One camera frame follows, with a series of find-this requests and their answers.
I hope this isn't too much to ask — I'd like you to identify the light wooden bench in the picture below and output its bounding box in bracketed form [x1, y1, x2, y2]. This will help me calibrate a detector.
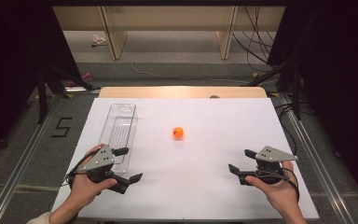
[52, 6, 287, 61]

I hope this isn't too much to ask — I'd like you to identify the person's right hand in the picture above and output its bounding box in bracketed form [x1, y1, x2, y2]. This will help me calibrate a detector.
[245, 161, 301, 217]

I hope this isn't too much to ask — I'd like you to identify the black metal stand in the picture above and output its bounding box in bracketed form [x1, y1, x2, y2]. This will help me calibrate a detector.
[36, 65, 101, 124]
[247, 60, 303, 121]

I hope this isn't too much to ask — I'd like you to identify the wooden table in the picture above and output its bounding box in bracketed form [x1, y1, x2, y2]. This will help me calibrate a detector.
[98, 86, 269, 99]

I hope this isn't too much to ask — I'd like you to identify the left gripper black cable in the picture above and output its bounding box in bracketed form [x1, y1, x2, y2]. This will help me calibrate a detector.
[64, 148, 102, 189]

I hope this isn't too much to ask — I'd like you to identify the clear plastic tray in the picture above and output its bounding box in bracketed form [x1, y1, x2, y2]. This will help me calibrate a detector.
[97, 103, 139, 175]

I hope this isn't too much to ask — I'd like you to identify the orange ball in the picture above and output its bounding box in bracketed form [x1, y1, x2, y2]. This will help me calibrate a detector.
[172, 126, 185, 140]

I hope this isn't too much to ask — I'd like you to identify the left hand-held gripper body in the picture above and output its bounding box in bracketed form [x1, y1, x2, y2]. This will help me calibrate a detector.
[76, 144, 120, 185]

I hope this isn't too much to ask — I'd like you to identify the dark curtain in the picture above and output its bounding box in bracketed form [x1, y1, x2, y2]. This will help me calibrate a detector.
[266, 0, 358, 214]
[0, 0, 83, 164]

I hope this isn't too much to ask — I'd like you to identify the bundle of black cables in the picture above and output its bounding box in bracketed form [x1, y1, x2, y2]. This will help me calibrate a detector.
[231, 6, 278, 73]

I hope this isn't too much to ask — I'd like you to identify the person's left hand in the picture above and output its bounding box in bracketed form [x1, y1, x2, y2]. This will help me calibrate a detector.
[68, 143, 119, 217]

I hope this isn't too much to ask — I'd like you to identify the white board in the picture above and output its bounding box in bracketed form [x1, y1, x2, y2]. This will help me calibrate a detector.
[51, 97, 321, 220]

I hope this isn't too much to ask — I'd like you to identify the crumpled white paper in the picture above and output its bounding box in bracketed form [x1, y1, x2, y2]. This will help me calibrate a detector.
[90, 34, 108, 48]

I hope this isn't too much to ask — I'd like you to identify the purple object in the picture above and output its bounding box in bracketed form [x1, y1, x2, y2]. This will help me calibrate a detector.
[66, 71, 94, 89]

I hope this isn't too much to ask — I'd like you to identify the black floor cable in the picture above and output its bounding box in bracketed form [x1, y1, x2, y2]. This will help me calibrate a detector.
[273, 102, 316, 157]

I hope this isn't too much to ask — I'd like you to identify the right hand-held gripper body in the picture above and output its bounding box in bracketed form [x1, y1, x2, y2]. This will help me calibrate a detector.
[254, 146, 299, 186]

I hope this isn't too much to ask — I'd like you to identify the aluminium floor rail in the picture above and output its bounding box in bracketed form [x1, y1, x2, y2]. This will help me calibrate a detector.
[277, 92, 357, 224]
[0, 93, 63, 224]

